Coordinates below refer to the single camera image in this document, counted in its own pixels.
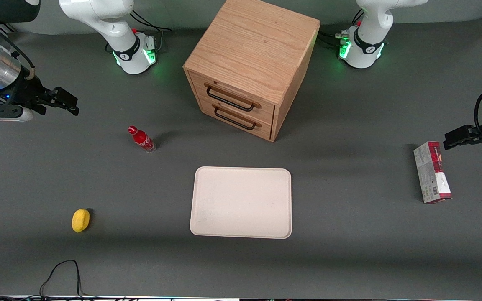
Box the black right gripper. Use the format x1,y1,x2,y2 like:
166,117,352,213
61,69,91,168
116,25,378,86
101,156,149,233
0,77,79,116

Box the long black drawer handle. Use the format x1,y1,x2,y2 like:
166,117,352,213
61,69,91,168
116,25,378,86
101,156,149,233
205,84,262,112

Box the wooden drawer with long handle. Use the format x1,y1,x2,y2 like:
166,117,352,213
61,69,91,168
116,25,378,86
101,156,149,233
187,70,276,124

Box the oak wooden drawer cabinet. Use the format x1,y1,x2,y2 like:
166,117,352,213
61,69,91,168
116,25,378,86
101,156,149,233
183,0,320,143

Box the grey and red carton box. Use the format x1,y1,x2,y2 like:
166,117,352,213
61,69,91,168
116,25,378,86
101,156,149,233
413,141,453,204

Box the red cola bottle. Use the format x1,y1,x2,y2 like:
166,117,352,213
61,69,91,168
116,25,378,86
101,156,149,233
128,125,157,153

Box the yellow lemon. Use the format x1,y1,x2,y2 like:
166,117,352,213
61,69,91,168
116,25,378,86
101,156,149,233
72,209,91,233

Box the beige rectangular tray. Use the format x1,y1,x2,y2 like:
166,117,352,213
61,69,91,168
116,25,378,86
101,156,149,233
190,166,292,240

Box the black right arm base cables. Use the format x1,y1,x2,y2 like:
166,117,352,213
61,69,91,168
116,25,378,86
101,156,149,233
130,10,174,53

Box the black arm base cables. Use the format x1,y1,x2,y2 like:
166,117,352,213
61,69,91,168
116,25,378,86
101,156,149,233
130,10,174,53
318,8,365,48

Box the black cable at table edge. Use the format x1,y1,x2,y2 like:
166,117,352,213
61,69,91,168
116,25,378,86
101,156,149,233
0,259,99,301

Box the black left arm base cables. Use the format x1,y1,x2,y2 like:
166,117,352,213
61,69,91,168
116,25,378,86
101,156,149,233
318,8,365,48

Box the short black drawer handle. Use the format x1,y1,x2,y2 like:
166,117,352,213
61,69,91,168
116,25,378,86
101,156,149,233
213,105,262,130

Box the wooden drawer with short handle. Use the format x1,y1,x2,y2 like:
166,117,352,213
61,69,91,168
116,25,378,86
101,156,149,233
197,97,275,142

